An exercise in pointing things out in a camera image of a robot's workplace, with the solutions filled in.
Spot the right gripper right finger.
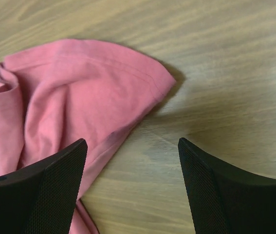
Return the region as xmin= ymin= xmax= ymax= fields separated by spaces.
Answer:
xmin=178 ymin=138 xmax=276 ymax=234

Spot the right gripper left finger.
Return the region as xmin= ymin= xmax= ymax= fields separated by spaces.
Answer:
xmin=0 ymin=139 xmax=88 ymax=234

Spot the pink t-shirt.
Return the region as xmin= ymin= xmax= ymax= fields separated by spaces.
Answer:
xmin=0 ymin=38 xmax=177 ymax=234

